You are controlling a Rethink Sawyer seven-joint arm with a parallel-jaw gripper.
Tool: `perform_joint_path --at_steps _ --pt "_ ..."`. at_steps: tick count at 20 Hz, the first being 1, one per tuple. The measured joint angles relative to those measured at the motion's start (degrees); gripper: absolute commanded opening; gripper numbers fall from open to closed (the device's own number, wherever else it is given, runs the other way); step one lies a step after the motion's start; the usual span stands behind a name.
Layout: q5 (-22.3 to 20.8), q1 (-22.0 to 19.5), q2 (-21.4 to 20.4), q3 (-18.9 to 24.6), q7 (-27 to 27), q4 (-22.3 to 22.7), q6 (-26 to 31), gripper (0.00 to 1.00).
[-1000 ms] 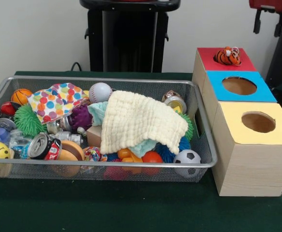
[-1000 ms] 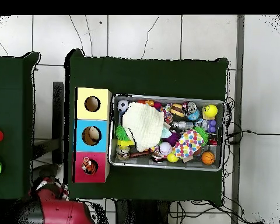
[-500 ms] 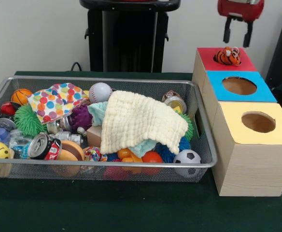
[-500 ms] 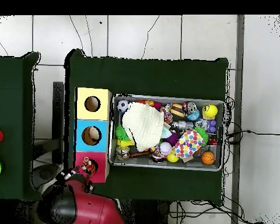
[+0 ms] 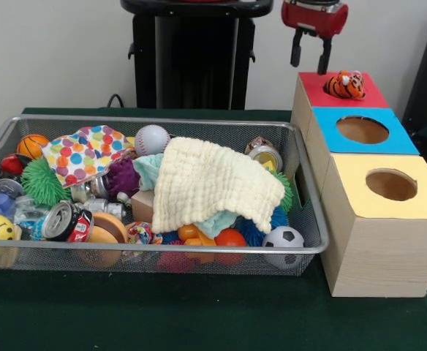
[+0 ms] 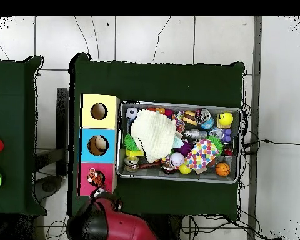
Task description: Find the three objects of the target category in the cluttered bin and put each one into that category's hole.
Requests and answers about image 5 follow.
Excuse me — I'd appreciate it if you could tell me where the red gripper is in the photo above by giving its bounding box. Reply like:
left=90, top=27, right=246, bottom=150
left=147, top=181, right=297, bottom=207
left=281, top=0, right=349, bottom=76

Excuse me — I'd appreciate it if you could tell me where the orange striped tiger plush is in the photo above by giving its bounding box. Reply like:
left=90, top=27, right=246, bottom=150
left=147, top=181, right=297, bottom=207
left=325, top=70, right=367, bottom=99

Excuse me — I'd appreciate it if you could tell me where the cream muslin cloth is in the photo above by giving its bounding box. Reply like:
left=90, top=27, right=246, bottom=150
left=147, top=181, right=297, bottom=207
left=151, top=137, right=287, bottom=235

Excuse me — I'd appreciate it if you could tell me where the light blue muslin cloth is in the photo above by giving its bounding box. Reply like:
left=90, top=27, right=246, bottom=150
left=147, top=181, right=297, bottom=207
left=132, top=153, right=238, bottom=237

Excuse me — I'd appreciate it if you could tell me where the polka dot cloth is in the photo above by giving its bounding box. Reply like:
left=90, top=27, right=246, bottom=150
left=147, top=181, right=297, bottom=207
left=41, top=125, right=136, bottom=189

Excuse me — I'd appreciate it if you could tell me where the plush hamburger toy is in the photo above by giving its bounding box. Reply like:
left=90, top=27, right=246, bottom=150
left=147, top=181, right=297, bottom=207
left=87, top=211, right=129, bottom=245

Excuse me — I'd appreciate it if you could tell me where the wooden box with three holes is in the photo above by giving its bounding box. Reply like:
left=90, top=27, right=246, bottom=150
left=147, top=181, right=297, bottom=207
left=290, top=71, right=427, bottom=298

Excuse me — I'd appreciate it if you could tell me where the shallow mesh bin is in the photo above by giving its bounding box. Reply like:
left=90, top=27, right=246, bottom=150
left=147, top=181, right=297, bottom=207
left=0, top=113, right=330, bottom=278

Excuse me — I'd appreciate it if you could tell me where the white toy baseball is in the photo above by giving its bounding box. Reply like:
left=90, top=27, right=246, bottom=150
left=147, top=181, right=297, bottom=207
left=135, top=124, right=172, bottom=156

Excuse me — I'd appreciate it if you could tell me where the small soccer ball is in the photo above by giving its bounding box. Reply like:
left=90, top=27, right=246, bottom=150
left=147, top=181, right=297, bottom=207
left=262, top=226, right=306, bottom=249

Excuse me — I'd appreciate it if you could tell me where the small orange basketball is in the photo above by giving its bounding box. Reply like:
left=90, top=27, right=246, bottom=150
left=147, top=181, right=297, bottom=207
left=17, top=133, right=50, bottom=160

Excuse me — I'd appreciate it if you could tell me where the red soda can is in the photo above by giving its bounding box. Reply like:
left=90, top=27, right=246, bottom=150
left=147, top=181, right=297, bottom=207
left=41, top=202, right=94, bottom=243

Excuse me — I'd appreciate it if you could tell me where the green spiky ball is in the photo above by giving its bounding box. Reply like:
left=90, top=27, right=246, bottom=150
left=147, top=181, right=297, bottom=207
left=20, top=157, right=72, bottom=204

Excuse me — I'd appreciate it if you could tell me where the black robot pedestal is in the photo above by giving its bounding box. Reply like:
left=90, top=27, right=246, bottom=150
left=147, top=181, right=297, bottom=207
left=120, top=0, right=275, bottom=110

